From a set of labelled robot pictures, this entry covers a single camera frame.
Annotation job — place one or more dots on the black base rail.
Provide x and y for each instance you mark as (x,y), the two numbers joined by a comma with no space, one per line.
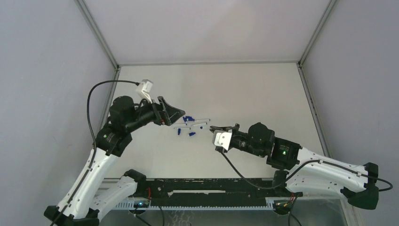
(206,192)

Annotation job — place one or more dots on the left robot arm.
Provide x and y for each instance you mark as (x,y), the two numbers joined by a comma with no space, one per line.
(81,206)

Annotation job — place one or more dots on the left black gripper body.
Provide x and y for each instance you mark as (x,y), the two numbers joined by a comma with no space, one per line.
(158,115)

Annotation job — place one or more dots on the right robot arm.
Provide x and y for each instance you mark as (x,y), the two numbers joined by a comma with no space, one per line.
(299,170)

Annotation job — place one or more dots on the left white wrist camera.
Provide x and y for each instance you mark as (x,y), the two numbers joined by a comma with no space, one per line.
(143,90)

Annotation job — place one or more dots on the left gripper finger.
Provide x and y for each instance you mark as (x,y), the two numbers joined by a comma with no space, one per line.
(170,110)
(169,119)

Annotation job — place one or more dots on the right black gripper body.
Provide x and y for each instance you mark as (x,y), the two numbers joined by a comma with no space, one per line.
(241,141)

